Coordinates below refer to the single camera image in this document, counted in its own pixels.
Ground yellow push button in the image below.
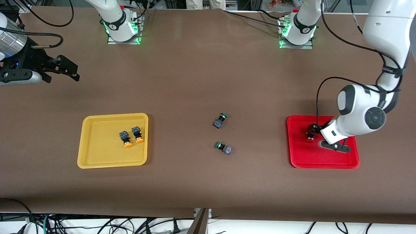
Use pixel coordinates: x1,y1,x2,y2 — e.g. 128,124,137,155
119,131,133,149
131,126,144,144

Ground red plastic tray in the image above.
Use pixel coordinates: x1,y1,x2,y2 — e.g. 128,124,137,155
286,115,360,169

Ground yellow plastic tray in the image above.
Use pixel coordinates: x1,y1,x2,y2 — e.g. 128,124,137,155
77,113,149,169

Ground green push button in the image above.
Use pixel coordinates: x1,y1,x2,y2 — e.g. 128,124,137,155
213,113,228,129
215,141,233,155

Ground brown table cover sheet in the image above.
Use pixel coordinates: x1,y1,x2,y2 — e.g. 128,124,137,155
0,6,416,225

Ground orange patterned object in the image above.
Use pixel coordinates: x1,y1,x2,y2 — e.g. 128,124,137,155
268,0,294,8

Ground person legs beige trousers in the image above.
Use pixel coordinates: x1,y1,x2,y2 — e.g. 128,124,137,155
186,0,227,10

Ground dark table leg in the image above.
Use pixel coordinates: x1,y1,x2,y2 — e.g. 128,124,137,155
187,208,210,234

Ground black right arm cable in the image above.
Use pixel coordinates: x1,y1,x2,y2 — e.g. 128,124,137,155
0,0,74,49

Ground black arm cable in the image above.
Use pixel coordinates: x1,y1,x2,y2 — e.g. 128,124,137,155
316,0,407,127
0,0,74,49

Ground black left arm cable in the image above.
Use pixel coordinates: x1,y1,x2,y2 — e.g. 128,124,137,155
316,0,407,127

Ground aluminium frame profile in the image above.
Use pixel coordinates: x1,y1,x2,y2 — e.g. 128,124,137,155
18,0,32,14

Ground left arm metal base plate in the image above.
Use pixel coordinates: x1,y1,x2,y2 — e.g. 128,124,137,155
279,17,314,50

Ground short black table cable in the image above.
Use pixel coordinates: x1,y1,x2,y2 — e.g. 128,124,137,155
258,9,281,19

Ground long black table cable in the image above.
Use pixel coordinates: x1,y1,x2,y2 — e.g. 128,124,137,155
223,9,288,28

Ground white metal bracket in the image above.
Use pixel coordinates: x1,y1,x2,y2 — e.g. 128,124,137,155
194,208,212,219

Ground black arched floor cable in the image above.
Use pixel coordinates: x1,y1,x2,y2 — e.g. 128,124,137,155
0,198,34,234

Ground grey metal rail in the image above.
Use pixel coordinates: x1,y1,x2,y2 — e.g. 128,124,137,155
189,0,238,10

